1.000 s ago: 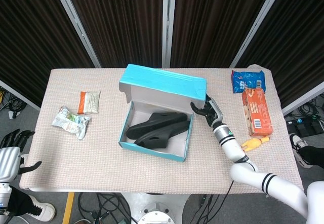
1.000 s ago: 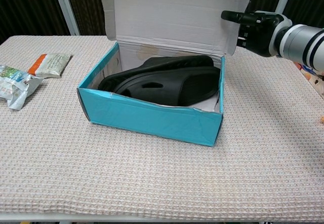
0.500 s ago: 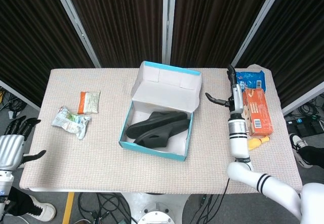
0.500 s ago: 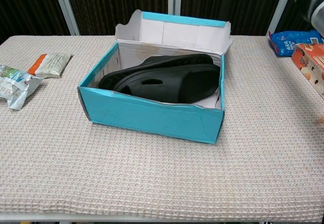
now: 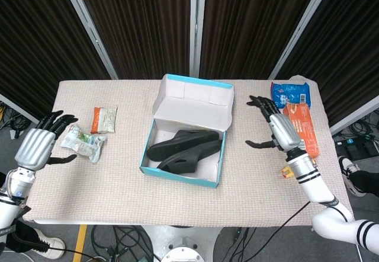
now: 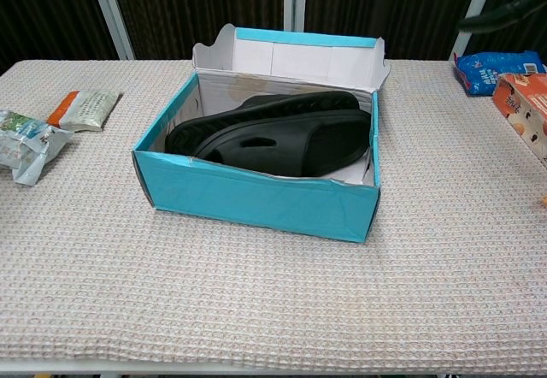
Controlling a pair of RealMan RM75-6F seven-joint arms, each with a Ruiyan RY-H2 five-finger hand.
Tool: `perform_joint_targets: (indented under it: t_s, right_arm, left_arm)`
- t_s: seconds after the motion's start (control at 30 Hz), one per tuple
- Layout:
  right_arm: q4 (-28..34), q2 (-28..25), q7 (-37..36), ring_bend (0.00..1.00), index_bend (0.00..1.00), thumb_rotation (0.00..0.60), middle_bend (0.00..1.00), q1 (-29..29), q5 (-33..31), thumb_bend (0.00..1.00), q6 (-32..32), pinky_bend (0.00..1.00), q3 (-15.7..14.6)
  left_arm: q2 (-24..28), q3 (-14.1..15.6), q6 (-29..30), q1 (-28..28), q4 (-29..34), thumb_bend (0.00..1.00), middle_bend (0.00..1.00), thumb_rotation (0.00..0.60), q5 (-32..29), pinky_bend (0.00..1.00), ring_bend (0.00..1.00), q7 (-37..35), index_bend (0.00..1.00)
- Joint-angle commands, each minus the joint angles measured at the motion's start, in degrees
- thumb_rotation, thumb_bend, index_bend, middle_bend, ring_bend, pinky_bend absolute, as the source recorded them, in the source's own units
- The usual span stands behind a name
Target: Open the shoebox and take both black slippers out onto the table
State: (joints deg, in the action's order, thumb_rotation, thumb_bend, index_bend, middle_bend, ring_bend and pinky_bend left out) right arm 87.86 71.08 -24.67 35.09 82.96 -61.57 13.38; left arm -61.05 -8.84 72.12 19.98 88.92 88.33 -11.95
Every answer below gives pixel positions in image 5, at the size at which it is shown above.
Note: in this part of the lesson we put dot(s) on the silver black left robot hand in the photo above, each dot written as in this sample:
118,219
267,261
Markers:
34,148

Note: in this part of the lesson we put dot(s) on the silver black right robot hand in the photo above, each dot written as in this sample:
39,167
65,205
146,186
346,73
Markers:
285,131

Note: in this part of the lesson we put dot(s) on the light blue shoe box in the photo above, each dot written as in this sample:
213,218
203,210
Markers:
195,116

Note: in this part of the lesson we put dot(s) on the black slipper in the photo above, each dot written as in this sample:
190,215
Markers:
177,142
189,159

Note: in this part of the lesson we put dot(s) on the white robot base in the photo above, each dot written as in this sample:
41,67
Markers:
183,244

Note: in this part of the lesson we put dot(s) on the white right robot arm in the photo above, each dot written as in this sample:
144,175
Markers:
316,185

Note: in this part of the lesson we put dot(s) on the orange cookie box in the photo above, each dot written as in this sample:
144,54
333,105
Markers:
308,131

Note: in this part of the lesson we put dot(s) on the blue snack bag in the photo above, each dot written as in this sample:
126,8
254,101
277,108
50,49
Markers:
293,93

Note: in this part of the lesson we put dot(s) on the yellow rubber chicken toy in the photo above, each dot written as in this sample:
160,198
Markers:
286,172

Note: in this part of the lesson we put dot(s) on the crumpled white green wrapper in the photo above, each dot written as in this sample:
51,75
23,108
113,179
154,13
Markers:
83,143

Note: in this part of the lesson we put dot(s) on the white black low sneaker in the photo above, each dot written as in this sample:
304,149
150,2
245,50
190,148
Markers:
348,167

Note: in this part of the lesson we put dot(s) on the orange white snack packet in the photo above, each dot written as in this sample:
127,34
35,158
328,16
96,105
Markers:
103,120

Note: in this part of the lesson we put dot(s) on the beige woven tablecloth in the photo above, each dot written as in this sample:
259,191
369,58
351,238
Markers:
118,191

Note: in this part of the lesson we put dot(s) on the black trouser leg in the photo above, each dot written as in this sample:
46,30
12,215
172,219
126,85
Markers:
367,182

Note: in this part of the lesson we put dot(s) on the white black high-top sneaker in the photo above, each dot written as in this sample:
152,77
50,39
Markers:
51,245

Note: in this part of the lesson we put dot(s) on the dark ribbed partition panel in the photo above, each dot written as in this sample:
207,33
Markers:
142,28
251,28
346,45
32,42

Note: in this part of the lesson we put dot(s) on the yellow floor tape strip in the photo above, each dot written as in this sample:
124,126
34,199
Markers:
80,244

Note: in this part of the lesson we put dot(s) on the grey aluminium partition rail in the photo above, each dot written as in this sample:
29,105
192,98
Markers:
355,116
20,111

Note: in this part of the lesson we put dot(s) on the grey aluminium partition post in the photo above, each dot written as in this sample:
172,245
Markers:
302,28
197,28
89,28

